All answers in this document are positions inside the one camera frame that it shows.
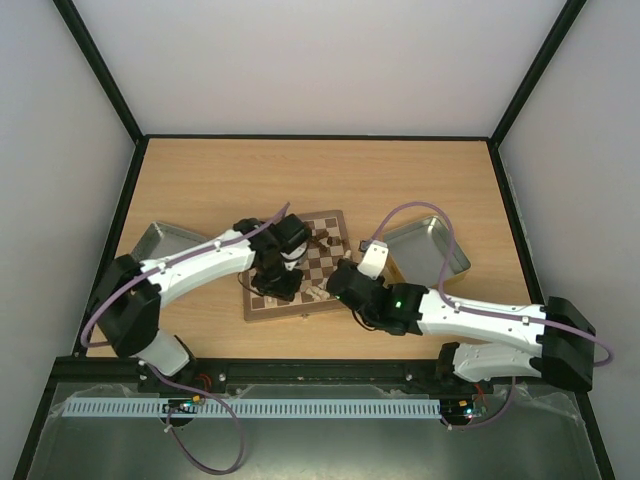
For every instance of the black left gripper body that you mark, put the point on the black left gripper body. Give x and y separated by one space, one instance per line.
274 282

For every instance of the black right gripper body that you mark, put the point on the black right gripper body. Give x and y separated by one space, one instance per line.
342 282

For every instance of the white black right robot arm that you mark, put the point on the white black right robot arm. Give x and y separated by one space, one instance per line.
552 342

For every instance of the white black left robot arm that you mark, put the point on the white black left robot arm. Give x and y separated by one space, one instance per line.
127 302

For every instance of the pile of dark chess pieces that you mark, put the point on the pile of dark chess pieces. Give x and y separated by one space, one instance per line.
328 245

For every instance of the wooden folding chess board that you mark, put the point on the wooden folding chess board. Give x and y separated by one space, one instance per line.
316 270

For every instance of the pile of white chess pieces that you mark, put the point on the pile of white chess pieces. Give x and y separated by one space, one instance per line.
314 293

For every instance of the right metal tray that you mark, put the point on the right metal tray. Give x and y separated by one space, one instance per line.
416 252

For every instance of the metal tray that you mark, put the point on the metal tray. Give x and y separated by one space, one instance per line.
162 239
416 252

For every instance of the left metal tray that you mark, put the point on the left metal tray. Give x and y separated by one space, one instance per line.
162 239

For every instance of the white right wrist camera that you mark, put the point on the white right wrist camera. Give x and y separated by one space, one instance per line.
374 258

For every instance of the black cage frame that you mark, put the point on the black cage frame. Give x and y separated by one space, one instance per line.
78 29

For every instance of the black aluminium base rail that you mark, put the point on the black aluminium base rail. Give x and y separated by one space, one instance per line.
227 375

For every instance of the light blue slotted cable duct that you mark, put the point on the light blue slotted cable duct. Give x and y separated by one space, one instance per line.
255 408

